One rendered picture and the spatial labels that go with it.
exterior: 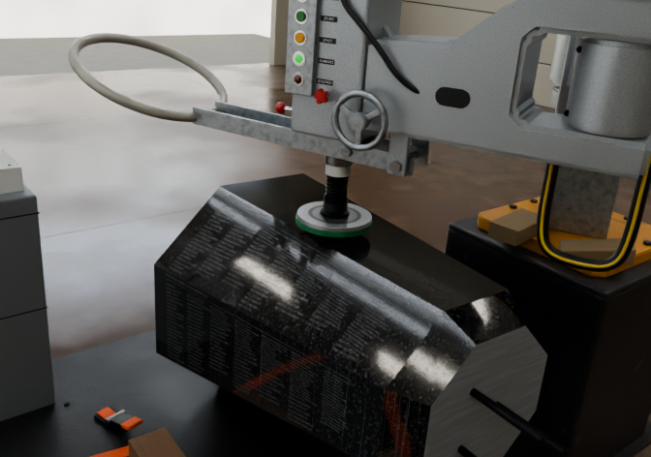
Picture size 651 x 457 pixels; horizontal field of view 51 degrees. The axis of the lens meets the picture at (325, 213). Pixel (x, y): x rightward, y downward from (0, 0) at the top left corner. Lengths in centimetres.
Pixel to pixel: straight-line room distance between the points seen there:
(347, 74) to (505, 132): 41
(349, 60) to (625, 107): 63
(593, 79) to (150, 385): 189
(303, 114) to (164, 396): 130
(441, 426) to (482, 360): 18
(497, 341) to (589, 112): 55
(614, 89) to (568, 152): 16
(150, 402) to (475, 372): 136
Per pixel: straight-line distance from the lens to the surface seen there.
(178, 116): 201
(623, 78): 156
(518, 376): 180
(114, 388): 271
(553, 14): 156
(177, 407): 259
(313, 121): 177
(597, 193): 229
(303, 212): 193
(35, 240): 237
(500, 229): 215
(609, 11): 154
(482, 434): 181
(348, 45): 170
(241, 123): 195
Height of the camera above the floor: 157
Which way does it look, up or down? 21 degrees down
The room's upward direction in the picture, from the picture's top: 4 degrees clockwise
